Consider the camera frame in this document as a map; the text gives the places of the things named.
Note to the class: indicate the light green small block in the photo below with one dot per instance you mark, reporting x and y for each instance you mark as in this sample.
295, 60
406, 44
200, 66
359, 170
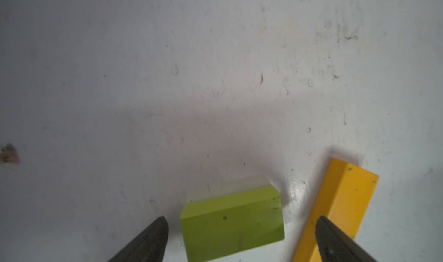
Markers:
233, 223

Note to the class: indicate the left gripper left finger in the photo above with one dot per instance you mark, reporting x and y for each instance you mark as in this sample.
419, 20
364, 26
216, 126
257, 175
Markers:
148, 246

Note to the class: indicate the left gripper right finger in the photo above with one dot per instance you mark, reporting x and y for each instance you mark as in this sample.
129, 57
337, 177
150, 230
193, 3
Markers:
335, 246

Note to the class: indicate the yellow-orange block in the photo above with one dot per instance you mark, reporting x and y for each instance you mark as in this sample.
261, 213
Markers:
343, 198

